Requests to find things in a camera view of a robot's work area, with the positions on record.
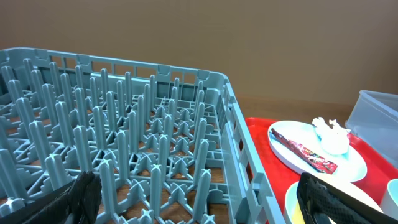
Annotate red plastic tray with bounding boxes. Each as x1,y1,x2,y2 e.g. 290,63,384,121
246,118,397,210

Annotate mint green bowl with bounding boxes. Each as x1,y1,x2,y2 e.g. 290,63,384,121
380,179,398,220

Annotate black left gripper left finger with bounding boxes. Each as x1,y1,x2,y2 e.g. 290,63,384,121
0,170,103,224

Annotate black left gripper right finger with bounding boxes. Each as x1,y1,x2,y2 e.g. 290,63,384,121
296,172,397,224

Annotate clear plastic waste bin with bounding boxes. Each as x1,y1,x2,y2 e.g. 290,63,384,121
345,90,397,167

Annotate large light blue plate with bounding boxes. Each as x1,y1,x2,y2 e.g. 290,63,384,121
268,121,368,182

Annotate light blue bowl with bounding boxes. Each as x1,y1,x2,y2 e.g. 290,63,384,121
283,172,384,224

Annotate red snack wrapper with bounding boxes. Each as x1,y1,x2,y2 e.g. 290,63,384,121
271,128,338,174

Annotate yellow plastic cup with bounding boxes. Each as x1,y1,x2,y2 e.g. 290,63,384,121
292,202,305,224

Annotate white tissue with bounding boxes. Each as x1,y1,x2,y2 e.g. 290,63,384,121
312,117,351,156

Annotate grey plastic dishwasher rack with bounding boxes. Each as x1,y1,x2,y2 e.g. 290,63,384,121
1,47,284,223

